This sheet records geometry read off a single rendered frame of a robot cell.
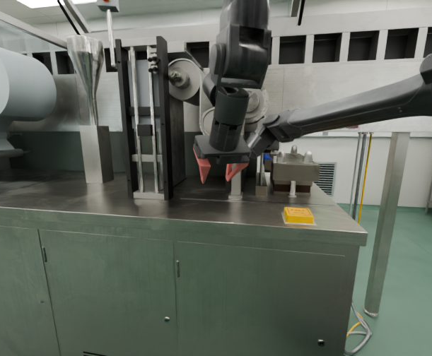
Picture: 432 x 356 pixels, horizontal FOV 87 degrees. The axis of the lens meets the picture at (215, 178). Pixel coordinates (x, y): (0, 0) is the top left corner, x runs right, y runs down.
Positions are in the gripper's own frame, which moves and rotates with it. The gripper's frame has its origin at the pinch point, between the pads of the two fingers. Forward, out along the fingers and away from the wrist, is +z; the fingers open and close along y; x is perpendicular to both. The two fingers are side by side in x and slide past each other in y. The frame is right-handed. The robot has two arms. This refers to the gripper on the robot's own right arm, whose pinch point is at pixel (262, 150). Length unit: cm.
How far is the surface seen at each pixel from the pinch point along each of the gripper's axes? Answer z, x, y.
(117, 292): -2, -56, -47
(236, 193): 1.7, -17.0, -9.1
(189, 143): 27.1, 15.0, -38.5
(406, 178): 257, 77, 210
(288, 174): -1.6, -9.7, 9.5
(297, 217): -18.3, -27.1, 9.1
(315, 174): -2.0, -9.1, 18.6
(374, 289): 82, -54, 74
